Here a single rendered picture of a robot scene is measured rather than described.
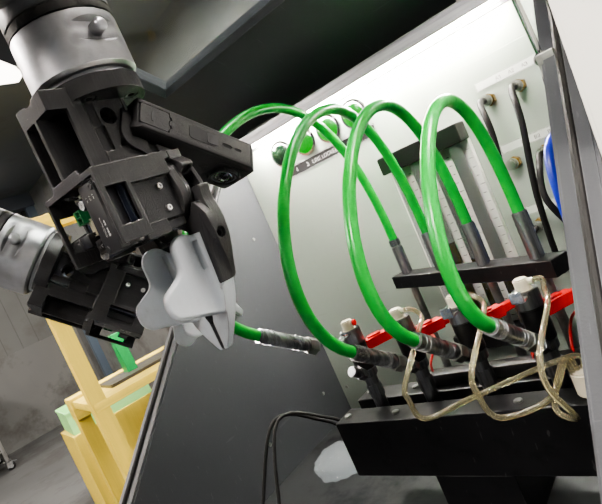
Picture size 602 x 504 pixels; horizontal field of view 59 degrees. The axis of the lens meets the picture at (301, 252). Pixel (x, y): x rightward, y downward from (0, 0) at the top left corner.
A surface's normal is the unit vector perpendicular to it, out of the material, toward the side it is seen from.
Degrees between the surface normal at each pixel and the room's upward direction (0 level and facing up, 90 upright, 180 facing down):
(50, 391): 90
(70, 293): 77
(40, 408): 90
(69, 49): 90
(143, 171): 90
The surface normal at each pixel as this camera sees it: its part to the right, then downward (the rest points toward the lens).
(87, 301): 0.40, -0.36
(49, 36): -0.01, 0.08
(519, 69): -0.57, 0.31
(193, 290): 0.73, -0.22
